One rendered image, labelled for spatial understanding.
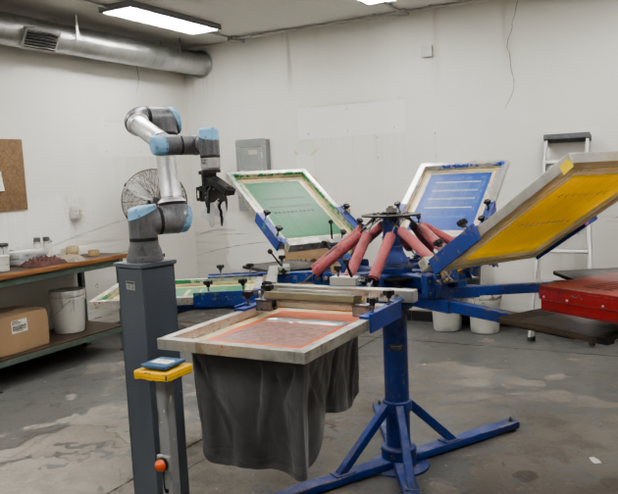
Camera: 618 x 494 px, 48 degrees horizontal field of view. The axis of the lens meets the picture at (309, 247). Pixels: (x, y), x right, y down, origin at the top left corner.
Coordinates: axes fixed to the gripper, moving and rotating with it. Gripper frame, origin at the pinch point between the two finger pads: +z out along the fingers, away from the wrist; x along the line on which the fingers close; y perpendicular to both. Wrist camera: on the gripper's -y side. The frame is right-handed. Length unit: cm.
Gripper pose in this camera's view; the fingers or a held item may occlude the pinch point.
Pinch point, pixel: (218, 222)
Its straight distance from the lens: 263.0
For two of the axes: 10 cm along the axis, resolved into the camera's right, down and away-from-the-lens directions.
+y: -7.7, -0.3, 6.4
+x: -6.4, 1.1, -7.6
